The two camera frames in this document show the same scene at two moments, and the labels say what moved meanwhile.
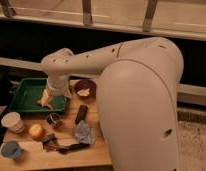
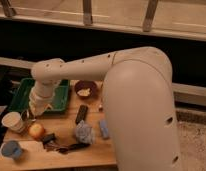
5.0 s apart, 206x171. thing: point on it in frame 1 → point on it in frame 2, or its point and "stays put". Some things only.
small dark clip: (47, 140) stays put
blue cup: (11, 149) stays put
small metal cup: (53, 119) → (25, 114)
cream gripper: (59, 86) → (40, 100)
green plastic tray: (27, 94) stays put
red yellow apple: (35, 130) stays put
